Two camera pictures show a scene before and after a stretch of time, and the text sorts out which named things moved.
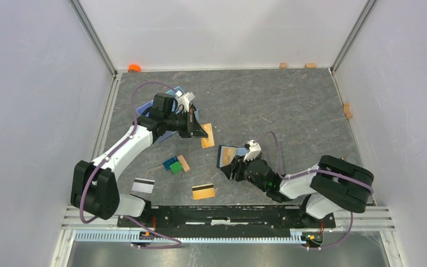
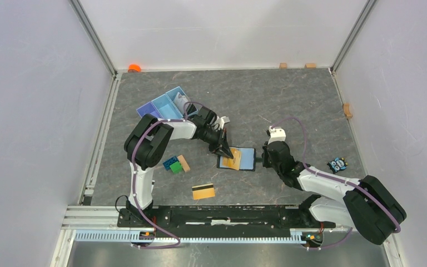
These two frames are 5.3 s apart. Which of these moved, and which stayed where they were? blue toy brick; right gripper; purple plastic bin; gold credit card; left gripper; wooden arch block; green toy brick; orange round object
Moved: right gripper; left gripper
Stayed: blue toy brick; green toy brick; gold credit card; wooden arch block; orange round object; purple plastic bin
